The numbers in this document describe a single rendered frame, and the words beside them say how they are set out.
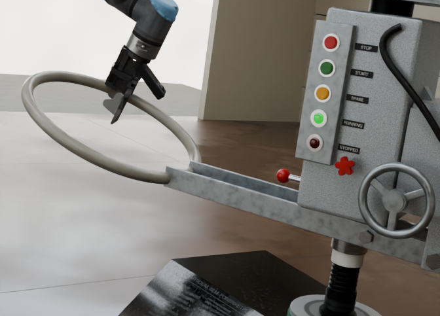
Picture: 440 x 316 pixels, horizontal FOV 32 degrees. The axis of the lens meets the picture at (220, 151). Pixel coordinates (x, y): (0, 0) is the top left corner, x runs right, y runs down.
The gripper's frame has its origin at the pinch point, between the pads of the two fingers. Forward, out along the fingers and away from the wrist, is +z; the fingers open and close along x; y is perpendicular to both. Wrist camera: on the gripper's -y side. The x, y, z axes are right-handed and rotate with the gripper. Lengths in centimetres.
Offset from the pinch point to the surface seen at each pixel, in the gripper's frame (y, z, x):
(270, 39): -135, 120, -791
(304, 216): -45, -20, 56
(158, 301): -30, 27, 36
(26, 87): 22.6, -8.4, 29.8
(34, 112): 17.5, -7.7, 39.7
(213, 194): -27, -11, 46
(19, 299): 3, 146, -103
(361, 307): -69, -5, 54
